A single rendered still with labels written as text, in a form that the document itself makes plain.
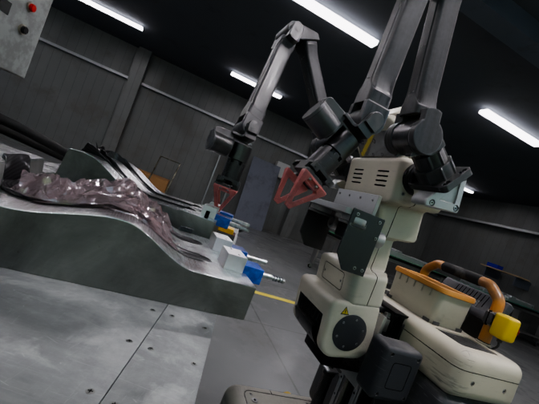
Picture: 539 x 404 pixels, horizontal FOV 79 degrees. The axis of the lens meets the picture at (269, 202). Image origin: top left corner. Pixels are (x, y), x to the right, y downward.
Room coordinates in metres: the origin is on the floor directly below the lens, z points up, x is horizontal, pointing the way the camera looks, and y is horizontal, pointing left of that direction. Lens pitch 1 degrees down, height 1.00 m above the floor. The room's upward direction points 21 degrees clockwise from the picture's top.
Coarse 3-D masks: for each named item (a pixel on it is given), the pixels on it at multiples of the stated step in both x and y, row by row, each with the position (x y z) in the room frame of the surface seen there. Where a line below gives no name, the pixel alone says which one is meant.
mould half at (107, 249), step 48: (0, 144) 0.56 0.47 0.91; (0, 192) 0.43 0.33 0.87; (0, 240) 0.38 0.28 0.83; (48, 240) 0.40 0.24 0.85; (96, 240) 0.42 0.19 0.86; (144, 240) 0.44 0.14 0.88; (96, 288) 0.42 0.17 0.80; (144, 288) 0.44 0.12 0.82; (192, 288) 0.47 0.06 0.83; (240, 288) 0.49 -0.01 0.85
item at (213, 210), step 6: (210, 204) 0.85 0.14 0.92; (204, 210) 0.81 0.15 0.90; (210, 210) 0.81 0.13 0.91; (216, 210) 0.82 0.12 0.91; (210, 216) 0.81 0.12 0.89; (216, 216) 0.82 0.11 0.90; (222, 216) 0.82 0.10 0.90; (228, 216) 0.86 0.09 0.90; (222, 222) 0.82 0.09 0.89; (228, 222) 0.82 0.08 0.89; (240, 228) 0.84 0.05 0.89; (246, 228) 0.84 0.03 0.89
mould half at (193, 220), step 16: (64, 160) 0.74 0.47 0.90; (80, 160) 0.75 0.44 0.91; (96, 160) 0.75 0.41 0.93; (64, 176) 0.75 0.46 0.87; (80, 176) 0.75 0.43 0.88; (96, 176) 0.75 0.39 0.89; (112, 176) 0.75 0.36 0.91; (128, 176) 0.86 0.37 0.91; (144, 176) 1.00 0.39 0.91; (160, 192) 0.99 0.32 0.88; (176, 208) 0.77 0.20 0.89; (192, 208) 0.86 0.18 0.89; (176, 224) 0.77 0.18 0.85; (192, 224) 0.77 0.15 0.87; (208, 224) 0.77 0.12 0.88
